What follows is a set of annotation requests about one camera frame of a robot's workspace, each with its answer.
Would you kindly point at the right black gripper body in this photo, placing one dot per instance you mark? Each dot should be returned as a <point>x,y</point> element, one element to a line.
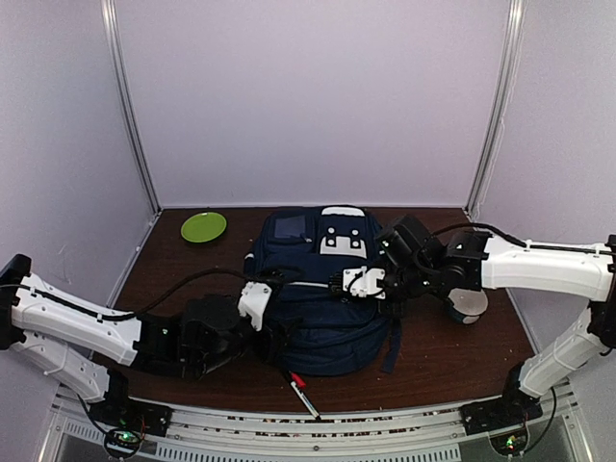
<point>414,280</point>

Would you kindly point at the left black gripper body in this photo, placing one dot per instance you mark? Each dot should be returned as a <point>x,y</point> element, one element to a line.
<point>213,361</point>

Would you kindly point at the red capped marker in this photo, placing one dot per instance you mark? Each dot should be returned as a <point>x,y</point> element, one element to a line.
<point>297,380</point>

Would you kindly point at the navy blue backpack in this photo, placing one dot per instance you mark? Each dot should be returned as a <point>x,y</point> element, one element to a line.
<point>333,334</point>

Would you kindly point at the black capped marker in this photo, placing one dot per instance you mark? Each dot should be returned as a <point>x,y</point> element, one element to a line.
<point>306,402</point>

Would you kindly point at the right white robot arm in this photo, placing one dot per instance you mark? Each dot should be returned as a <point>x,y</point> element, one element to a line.
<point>584,270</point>

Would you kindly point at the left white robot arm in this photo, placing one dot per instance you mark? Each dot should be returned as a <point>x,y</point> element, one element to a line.
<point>49,326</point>

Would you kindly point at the white teal bowl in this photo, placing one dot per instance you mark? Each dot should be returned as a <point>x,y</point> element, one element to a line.
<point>466,306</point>

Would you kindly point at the green plate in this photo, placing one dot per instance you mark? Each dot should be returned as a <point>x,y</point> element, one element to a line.
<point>203,227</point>

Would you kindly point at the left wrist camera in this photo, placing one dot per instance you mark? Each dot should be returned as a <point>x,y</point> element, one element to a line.
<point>254,300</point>

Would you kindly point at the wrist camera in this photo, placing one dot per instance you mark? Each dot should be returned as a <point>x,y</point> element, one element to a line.
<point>363,282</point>
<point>254,300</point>

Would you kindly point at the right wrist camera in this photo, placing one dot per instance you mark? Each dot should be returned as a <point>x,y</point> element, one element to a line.
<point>363,282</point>

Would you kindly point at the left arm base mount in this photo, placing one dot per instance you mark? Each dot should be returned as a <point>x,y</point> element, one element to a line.
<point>124,428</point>

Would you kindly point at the aluminium front rail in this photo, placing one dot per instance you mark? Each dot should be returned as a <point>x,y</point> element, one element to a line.
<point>428,433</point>

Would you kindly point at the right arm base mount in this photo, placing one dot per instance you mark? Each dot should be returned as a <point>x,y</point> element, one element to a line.
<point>505,423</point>

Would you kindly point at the right aluminium frame post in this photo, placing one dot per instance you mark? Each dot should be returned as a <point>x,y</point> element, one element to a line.
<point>510,55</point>

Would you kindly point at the aluminium frame post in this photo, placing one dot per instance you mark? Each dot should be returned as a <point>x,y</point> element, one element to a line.
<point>109,17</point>
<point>510,55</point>

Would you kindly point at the left aluminium frame post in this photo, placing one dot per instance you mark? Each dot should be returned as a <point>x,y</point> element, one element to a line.
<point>109,17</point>

